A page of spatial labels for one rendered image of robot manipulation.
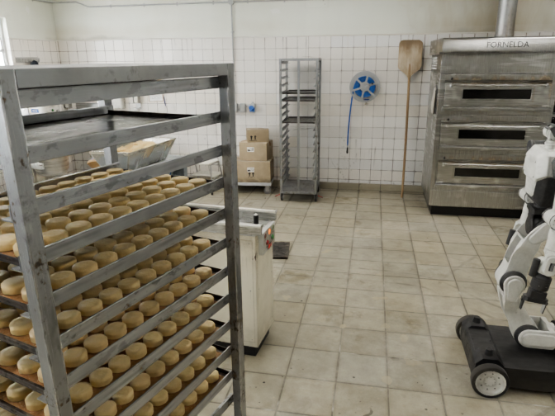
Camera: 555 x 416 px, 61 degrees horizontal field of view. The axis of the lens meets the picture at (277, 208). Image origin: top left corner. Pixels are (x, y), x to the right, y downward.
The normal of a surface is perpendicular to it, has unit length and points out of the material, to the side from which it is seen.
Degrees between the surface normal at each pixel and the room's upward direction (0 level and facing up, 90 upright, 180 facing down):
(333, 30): 90
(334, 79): 90
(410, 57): 82
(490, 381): 90
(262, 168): 88
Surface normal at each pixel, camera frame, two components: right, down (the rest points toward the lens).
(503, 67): -0.19, 0.30
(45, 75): 0.89, 0.13
